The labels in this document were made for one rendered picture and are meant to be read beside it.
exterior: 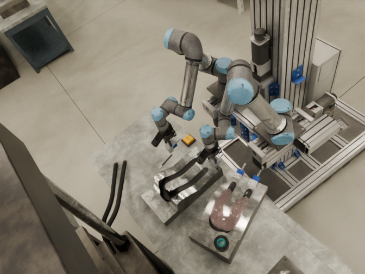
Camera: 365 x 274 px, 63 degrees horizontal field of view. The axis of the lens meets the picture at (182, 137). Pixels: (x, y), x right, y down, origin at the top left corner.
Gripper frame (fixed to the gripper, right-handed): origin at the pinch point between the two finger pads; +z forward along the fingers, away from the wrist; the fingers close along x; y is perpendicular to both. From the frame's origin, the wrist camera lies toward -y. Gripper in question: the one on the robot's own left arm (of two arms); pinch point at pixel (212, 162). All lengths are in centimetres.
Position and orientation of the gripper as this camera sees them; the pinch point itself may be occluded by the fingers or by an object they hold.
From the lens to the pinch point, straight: 194.8
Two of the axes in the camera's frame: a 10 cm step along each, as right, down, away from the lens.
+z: 2.3, 5.7, 7.9
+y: 7.5, -6.2, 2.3
